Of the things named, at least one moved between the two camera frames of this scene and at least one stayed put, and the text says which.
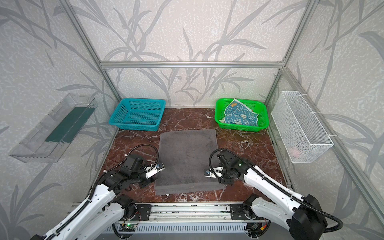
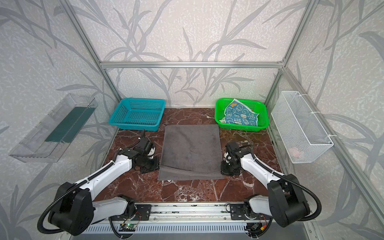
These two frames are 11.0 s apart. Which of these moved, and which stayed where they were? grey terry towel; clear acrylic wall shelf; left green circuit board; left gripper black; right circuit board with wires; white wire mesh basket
Moved: grey terry towel; left gripper black
Stayed: left green circuit board; clear acrylic wall shelf; white wire mesh basket; right circuit board with wires
